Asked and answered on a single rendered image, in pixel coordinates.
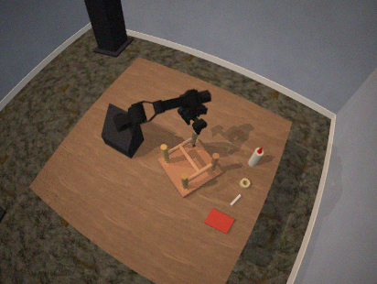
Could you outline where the white glue bottle with red cap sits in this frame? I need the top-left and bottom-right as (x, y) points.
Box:
(248, 147), (264, 167)

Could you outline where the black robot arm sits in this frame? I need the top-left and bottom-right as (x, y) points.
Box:
(113, 89), (211, 132)

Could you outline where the red rectangular block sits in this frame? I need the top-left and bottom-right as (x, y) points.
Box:
(204, 208), (234, 234)

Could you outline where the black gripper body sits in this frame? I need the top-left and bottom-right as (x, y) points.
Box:
(178, 107), (207, 132)

